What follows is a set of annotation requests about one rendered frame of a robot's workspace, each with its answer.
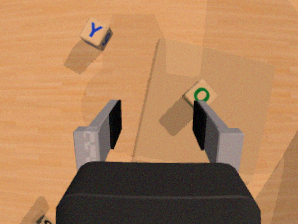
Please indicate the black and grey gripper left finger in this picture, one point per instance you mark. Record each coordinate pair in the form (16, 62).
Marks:
(93, 142)

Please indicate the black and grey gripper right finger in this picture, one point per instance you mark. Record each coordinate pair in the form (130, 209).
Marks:
(221, 144)

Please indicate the tan letter block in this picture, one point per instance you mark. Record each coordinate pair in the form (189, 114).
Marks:
(96, 34)
(44, 220)
(200, 91)

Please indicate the tan flat mat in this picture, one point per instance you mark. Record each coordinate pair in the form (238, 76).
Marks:
(243, 87)

